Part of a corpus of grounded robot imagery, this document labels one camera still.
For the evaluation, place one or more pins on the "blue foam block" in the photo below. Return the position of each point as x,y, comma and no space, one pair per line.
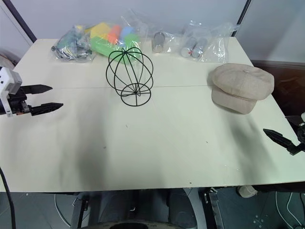
126,31

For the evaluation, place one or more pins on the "clear bag with one can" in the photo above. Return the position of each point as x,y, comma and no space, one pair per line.
171,41

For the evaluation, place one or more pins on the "metal table leg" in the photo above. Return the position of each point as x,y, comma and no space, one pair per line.
78,210
214,210

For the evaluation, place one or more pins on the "white round plastic knob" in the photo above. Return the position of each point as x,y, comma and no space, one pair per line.
246,191

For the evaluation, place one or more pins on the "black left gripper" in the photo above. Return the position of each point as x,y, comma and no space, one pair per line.
17,102

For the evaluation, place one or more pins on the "silver can with red mark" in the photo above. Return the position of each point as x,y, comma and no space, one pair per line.
188,47

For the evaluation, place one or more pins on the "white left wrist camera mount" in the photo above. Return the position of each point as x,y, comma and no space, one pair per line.
8,78

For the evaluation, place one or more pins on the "silver metal can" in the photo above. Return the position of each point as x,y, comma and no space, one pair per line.
159,41
200,47

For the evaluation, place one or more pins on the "green foam block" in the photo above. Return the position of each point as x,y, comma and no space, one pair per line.
103,46

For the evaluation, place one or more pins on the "dark rounded robot leg shape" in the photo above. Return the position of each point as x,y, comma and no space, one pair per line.
181,207

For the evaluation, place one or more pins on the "black slanted frame pole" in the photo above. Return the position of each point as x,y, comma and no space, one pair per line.
243,16
21,20

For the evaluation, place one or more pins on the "clear bag of dark parts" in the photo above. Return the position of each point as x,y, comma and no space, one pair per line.
71,44

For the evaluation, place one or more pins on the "yellow foam block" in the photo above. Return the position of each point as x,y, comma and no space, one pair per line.
100,29

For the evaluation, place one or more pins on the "empty clear plastic bag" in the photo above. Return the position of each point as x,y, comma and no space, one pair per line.
221,45

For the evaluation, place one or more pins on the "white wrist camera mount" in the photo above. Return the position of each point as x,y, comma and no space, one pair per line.
8,78
303,117

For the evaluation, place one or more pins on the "beige newsboy cap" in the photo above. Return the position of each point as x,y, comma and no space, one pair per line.
240,82

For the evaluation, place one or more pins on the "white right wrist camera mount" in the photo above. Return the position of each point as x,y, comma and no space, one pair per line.
303,117

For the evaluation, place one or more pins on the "clear bag of foam blocks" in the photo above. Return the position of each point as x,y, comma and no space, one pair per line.
128,23

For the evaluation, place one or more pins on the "orange foam cylinder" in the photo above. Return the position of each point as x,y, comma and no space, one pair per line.
114,34

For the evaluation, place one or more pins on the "dark wooden cabinet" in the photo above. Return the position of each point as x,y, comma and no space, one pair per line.
286,81

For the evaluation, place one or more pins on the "clear bag with two cans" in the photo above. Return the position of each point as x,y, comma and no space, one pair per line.
195,29

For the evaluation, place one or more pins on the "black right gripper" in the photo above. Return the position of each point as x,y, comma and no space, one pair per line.
299,145

